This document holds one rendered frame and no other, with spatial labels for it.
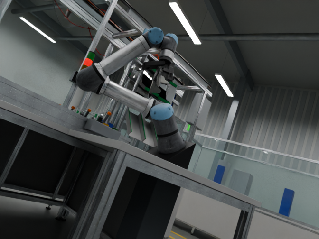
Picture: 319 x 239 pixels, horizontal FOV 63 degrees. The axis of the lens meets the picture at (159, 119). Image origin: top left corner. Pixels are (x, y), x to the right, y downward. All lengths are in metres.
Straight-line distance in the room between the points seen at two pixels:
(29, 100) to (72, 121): 0.25
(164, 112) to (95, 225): 0.62
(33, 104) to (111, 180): 0.66
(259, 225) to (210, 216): 0.90
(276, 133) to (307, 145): 1.06
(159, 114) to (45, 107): 0.58
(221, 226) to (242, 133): 5.72
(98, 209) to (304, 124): 9.68
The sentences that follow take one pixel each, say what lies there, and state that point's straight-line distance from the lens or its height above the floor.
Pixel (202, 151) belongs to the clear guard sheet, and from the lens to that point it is 5.71.
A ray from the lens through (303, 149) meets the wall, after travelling 10.07.
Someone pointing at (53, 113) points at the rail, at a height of 0.91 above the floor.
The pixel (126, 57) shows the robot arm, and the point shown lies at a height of 1.26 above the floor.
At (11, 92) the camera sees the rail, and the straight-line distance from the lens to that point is 1.38.
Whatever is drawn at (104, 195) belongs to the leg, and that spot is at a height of 0.67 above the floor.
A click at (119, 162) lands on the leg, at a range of 0.91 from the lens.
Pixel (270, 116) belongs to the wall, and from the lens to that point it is 10.53.
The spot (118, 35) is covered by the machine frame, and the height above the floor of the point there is 2.05.
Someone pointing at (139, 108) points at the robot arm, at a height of 1.10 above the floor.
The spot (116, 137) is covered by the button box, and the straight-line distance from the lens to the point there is 1.58.
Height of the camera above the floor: 0.79
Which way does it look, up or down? 12 degrees up
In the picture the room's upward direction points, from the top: 21 degrees clockwise
